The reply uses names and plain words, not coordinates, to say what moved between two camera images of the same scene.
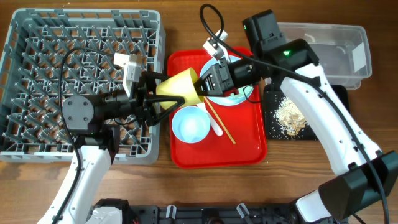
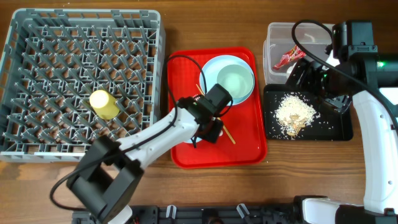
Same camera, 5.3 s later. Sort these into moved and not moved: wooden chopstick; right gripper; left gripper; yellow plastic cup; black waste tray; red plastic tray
Moved: left gripper; yellow plastic cup; right gripper
Not moved: black waste tray; red plastic tray; wooden chopstick
